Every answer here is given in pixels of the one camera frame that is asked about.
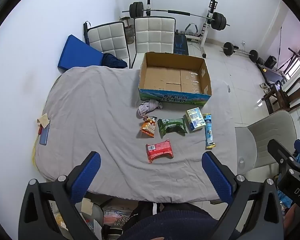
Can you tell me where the blue cloth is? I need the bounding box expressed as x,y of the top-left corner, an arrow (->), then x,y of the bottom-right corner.
277,189 -> 295,208

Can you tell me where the cardboard box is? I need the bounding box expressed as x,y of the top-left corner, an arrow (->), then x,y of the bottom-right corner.
138,52 -> 213,105

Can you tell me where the white barbell rack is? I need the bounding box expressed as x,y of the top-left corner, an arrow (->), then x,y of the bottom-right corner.
145,0 -> 219,58

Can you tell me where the blue label tissue pack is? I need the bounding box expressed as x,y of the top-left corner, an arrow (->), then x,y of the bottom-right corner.
185,107 -> 207,132

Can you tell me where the red snack packet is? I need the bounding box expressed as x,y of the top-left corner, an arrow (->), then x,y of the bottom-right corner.
146,139 -> 174,164

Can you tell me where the grey plastic chair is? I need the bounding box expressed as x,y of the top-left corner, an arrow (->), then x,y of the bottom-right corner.
235,110 -> 300,170

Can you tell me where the person's dark clothing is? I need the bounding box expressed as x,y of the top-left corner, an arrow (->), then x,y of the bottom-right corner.
121,201 -> 238,240

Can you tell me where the white padded chair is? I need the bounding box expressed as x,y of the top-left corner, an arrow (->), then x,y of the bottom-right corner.
130,16 -> 177,69
84,21 -> 130,68

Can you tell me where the lilac cloth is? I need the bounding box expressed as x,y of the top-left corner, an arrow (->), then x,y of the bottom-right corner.
138,99 -> 163,118

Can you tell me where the long light blue packet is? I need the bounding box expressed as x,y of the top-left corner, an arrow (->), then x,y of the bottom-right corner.
202,113 -> 216,149

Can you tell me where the clear plastic jug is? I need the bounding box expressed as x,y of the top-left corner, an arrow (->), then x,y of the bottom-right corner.
125,26 -> 135,43

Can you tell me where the blue phone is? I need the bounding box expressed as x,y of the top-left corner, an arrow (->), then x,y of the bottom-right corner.
39,124 -> 50,146

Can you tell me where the barbell with black plates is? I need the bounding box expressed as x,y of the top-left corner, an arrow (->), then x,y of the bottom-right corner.
122,1 -> 230,32

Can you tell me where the grey table cloth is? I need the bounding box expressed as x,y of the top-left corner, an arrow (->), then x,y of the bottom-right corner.
34,66 -> 237,203

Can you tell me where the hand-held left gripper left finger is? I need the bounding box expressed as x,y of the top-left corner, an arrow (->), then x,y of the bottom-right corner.
18,151 -> 102,240

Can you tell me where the orange snack packet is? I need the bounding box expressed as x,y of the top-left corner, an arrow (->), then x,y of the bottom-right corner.
139,116 -> 158,138

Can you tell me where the beige paper sheet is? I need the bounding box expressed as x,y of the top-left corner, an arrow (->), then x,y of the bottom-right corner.
80,198 -> 94,214

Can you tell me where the person's right hand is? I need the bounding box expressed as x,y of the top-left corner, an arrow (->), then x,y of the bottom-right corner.
284,203 -> 300,232

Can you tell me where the small floor barbell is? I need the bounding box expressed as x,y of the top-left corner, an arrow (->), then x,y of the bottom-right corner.
221,42 -> 259,62

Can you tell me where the green snack packet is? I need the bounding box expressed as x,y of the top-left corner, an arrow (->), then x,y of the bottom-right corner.
157,117 -> 188,138

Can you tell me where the black treadmill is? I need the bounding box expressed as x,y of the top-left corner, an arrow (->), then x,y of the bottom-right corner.
256,64 -> 288,85

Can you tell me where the beige crumpled paper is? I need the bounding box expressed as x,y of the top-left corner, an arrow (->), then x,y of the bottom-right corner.
37,114 -> 49,128

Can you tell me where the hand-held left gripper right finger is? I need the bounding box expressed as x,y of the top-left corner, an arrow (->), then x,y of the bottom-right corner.
201,151 -> 284,240

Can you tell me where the black blue weight bench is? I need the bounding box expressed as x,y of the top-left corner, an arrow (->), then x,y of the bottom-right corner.
174,34 -> 190,55

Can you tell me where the blue foam mat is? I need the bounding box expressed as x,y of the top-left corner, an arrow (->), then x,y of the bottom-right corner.
57,34 -> 105,72

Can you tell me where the dark wooden chair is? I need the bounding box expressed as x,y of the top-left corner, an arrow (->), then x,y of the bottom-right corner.
262,77 -> 300,114

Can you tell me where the dark blue garment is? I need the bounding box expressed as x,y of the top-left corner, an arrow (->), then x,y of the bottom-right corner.
101,53 -> 128,68

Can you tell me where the black box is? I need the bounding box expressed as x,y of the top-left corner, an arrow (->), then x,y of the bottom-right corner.
265,56 -> 277,69

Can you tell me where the clear plastic film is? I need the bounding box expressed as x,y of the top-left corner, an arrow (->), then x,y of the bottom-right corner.
187,71 -> 203,93

